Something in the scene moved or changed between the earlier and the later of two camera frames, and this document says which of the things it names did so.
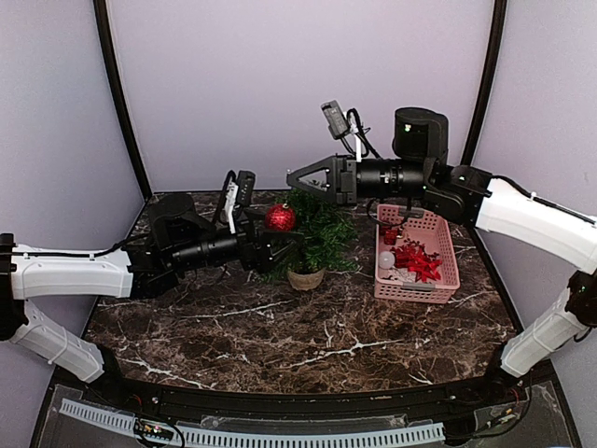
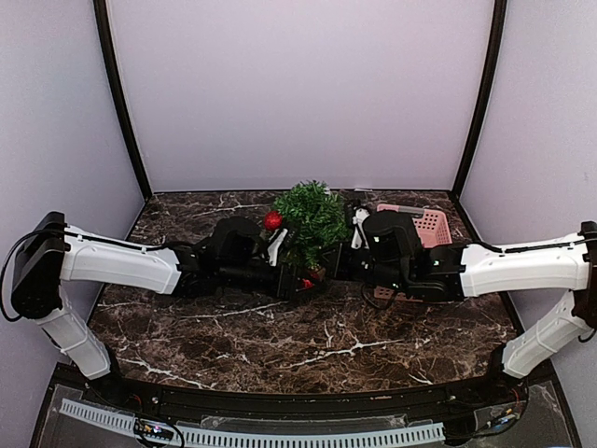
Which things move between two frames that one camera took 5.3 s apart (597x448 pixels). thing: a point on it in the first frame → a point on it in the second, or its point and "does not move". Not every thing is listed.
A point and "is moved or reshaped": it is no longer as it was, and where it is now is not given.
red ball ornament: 280,218 is moved or reshaped
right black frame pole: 498,21 does not move
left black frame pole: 101,14 does not move
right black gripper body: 409,181 → 389,276
